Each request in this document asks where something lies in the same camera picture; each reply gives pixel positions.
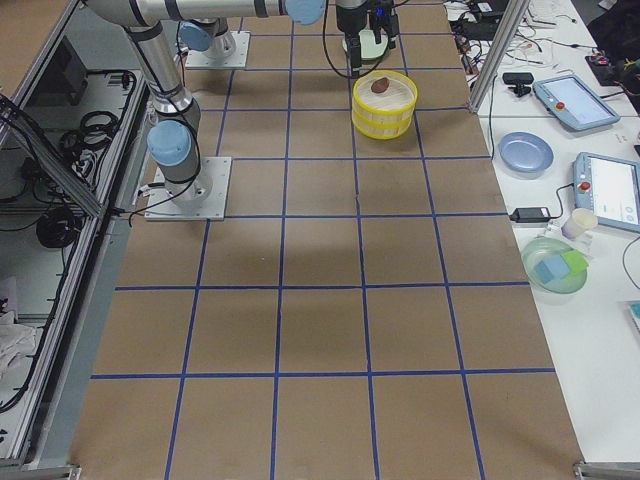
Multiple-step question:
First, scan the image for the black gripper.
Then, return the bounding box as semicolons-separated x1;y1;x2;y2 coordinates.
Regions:
336;4;367;77

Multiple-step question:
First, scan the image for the brown steamed bun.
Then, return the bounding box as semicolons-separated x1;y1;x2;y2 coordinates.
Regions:
370;76;390;95

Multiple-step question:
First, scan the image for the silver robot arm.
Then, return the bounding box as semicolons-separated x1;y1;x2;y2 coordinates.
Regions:
86;0;325;204
165;0;368;78

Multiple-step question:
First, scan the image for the light green plate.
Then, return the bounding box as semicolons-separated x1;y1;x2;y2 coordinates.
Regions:
359;29;388;63

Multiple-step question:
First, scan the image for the small black webcam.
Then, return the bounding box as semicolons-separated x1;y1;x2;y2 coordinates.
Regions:
502;72;534;98

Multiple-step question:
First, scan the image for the blue plate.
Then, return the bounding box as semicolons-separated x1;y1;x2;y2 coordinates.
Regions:
498;132;554;180

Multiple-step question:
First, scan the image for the upper teach pendant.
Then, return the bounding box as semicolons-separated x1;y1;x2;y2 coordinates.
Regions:
532;75;620;131

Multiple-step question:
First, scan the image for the teach pendant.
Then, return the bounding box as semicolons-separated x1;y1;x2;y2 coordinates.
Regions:
573;152;639;233
532;75;620;131

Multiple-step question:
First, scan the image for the white paper cup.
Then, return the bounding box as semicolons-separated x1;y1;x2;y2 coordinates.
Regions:
561;208;598;240

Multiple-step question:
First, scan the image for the lower teach pendant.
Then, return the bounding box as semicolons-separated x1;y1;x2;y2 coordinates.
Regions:
573;152;639;233

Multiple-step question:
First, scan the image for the green dish with blocks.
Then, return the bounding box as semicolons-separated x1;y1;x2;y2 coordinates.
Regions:
521;237;589;294

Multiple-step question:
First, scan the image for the white crumpled cloth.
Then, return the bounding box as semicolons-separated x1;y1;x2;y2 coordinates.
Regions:
0;277;39;381

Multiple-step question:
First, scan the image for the black braided cable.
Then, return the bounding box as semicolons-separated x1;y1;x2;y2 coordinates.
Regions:
321;0;396;79

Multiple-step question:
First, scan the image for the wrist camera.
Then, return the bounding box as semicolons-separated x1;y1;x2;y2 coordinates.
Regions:
368;0;399;49

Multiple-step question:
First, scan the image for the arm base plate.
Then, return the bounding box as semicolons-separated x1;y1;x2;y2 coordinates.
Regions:
143;157;232;221
186;31;251;70

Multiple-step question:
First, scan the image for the right aluminium frame post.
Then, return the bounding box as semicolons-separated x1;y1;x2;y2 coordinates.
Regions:
468;0;530;113

